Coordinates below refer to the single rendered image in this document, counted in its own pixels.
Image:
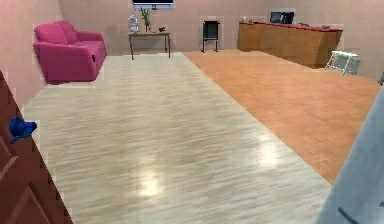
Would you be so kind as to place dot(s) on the black chair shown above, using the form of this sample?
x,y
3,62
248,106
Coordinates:
x,y
210,31

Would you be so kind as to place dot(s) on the brown wooden side table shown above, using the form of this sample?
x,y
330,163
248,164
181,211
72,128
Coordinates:
x,y
149,34

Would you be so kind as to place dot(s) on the green house plant red pot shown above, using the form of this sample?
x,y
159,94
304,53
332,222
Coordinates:
x,y
146,18

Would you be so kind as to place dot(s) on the wooden counter with red top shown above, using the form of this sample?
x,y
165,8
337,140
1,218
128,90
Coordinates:
x,y
293,41

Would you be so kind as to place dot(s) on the black microwave oven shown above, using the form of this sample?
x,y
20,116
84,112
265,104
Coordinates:
x,y
282,17

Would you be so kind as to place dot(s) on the pink sofa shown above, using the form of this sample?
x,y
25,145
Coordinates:
x,y
68,56

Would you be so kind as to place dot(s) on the grey bowl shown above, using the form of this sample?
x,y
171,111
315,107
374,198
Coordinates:
x,y
325,26

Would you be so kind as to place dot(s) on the white step stool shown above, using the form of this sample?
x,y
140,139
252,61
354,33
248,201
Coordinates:
x,y
345,61

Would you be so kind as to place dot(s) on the pale grey room door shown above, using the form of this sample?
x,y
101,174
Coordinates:
x,y
361,180

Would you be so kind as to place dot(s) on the dark red room door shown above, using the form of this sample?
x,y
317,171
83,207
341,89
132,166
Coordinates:
x,y
20,180

